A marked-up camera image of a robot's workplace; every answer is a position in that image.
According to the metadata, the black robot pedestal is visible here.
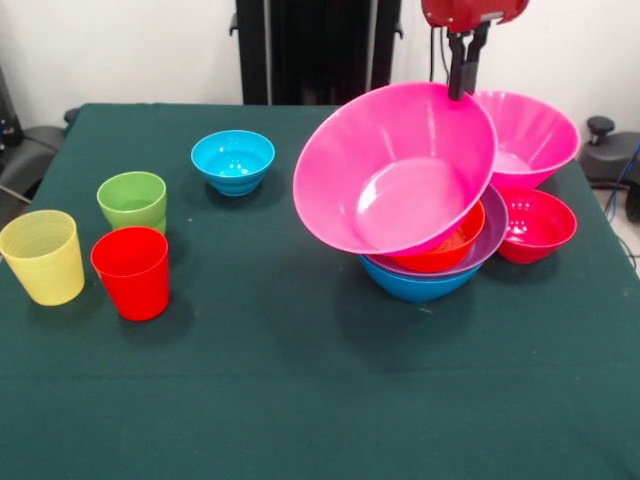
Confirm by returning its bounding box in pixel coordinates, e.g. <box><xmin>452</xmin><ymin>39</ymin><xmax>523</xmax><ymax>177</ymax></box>
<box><xmin>229</xmin><ymin>0</ymin><xmax>405</xmax><ymax>106</ymax></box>

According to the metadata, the red cup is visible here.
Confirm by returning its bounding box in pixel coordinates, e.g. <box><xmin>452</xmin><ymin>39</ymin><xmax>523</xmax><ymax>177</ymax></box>
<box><xmin>89</xmin><ymin>225</ymin><xmax>170</xmax><ymax>322</ymax></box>

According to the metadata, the purple bowl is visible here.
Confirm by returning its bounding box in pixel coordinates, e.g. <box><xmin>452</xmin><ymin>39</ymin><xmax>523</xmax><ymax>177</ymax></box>
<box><xmin>364</xmin><ymin>183</ymin><xmax>509</xmax><ymax>274</ymax></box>

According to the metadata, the small blue bowl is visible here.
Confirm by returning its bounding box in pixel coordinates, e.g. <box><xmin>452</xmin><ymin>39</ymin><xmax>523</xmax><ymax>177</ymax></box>
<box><xmin>190</xmin><ymin>129</ymin><xmax>276</xmax><ymax>197</ymax></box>

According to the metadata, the black hanging cable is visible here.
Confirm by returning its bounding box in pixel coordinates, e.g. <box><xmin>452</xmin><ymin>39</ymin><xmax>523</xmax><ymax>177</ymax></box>
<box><xmin>427</xmin><ymin>24</ymin><xmax>452</xmax><ymax>85</ymax></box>

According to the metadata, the dark grey chair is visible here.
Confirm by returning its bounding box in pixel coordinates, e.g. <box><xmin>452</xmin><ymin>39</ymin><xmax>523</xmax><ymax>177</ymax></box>
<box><xmin>0</xmin><ymin>64</ymin><xmax>81</xmax><ymax>211</ymax></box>

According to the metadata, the yellow cup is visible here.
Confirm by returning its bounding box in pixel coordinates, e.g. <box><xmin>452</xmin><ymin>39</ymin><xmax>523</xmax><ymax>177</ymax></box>
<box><xmin>0</xmin><ymin>209</ymin><xmax>86</xmax><ymax>307</ymax></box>

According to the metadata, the crimson bowl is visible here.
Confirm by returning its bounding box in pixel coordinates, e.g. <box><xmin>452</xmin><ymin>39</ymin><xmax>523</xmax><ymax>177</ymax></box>
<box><xmin>497</xmin><ymin>187</ymin><xmax>578</xmax><ymax>264</ymax></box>

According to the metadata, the large blue bowl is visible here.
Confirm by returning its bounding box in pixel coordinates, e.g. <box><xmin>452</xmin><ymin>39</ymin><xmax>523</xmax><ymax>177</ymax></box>
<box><xmin>358</xmin><ymin>253</ymin><xmax>484</xmax><ymax>303</ymax></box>

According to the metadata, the blue cable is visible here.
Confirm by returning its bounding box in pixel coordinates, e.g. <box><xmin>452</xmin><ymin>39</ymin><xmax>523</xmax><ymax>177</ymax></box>
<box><xmin>603</xmin><ymin>142</ymin><xmax>640</xmax><ymax>224</ymax></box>

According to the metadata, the black rounded floor base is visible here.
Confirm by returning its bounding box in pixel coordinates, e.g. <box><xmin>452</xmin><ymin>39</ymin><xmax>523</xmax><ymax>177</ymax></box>
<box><xmin>579</xmin><ymin>115</ymin><xmax>640</xmax><ymax>224</ymax></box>

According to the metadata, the green cup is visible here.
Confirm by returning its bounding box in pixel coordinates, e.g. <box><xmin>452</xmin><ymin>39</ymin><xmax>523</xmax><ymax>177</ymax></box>
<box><xmin>96</xmin><ymin>171</ymin><xmax>168</xmax><ymax>235</ymax></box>

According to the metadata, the large pink bowl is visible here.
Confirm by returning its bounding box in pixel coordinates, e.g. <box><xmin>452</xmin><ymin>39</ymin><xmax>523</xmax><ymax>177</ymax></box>
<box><xmin>472</xmin><ymin>89</ymin><xmax>582</xmax><ymax>190</ymax></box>
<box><xmin>292</xmin><ymin>81</ymin><xmax>499</xmax><ymax>256</ymax></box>

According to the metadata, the orange bowl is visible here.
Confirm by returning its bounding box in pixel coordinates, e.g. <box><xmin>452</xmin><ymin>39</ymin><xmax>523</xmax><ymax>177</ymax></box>
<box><xmin>389</xmin><ymin>199</ymin><xmax>487</xmax><ymax>274</ymax></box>

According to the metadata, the dark green tablecloth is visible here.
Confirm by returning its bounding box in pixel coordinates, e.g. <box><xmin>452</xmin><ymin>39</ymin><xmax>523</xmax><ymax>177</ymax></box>
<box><xmin>0</xmin><ymin>103</ymin><xmax>640</xmax><ymax>480</ymax></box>

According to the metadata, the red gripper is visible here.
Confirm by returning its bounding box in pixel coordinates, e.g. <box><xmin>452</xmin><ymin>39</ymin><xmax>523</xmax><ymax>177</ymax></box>
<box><xmin>419</xmin><ymin>0</ymin><xmax>530</xmax><ymax>102</ymax></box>

